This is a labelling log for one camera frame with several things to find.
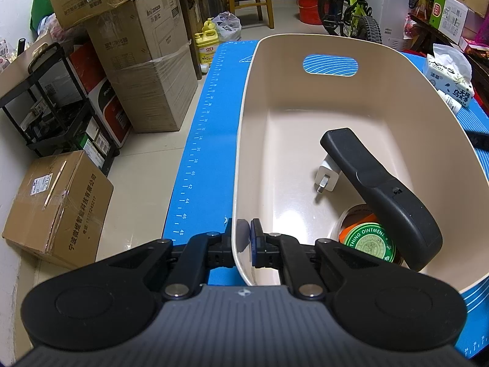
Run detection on red plastic bucket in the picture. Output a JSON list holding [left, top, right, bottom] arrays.
[[296, 0, 329, 25]]

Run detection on white tissue pack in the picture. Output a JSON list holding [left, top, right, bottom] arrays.
[[422, 44, 475, 108]]

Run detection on tall taped cardboard box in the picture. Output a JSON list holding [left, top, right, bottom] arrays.
[[86, 0, 199, 134]]

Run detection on black shelf cart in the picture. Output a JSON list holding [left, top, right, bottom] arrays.
[[0, 42, 132, 176]]

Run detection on red black appliance box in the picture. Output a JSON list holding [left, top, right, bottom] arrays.
[[69, 42, 132, 150]]

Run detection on white charger plug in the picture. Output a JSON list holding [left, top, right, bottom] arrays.
[[314, 157, 342, 202]]

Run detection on green black bicycle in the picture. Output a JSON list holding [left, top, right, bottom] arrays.
[[319, 0, 383, 44]]

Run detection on black curved handle object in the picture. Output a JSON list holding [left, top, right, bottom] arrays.
[[320, 127, 444, 272]]

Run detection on blue silicone baking mat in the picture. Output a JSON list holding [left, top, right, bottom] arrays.
[[162, 40, 489, 356]]

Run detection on green white carton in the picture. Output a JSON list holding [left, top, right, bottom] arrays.
[[428, 0, 480, 46]]

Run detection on beige plastic storage basket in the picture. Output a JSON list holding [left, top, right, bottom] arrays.
[[231, 34, 489, 293]]

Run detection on yellow detergent bottle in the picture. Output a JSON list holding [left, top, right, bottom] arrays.
[[193, 18, 220, 67]]

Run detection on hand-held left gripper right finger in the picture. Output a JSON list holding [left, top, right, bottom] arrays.
[[250, 218, 386, 301]]

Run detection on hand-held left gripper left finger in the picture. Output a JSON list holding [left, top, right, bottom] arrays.
[[97, 217, 235, 301]]

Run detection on dark wooden side table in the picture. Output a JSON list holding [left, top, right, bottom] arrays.
[[407, 13, 489, 85]]

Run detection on flat cardboard box with label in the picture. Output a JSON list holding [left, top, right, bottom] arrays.
[[2, 150, 114, 270]]

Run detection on small white pill bottle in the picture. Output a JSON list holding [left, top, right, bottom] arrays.
[[439, 91, 463, 114]]

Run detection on green bag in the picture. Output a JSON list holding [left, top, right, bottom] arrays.
[[30, 0, 52, 35]]

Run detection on clear plastic bag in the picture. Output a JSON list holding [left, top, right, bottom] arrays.
[[212, 11, 242, 43]]

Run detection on green round ointment tin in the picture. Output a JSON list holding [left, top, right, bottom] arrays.
[[343, 222, 398, 264]]

